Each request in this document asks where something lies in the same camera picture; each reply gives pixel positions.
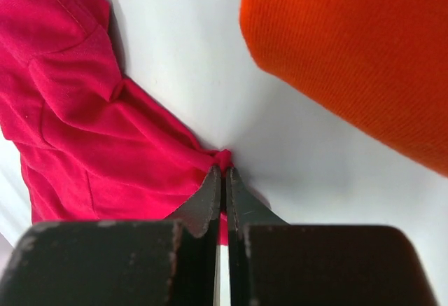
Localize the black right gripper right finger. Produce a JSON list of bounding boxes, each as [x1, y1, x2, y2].
[[225, 168, 437, 305]]

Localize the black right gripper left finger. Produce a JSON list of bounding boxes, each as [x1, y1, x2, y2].
[[1, 166, 221, 305]]

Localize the red polo shirt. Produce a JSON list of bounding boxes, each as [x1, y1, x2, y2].
[[0, 0, 277, 247]]

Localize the folded orange t shirt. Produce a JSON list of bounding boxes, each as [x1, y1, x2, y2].
[[239, 0, 447, 174]]

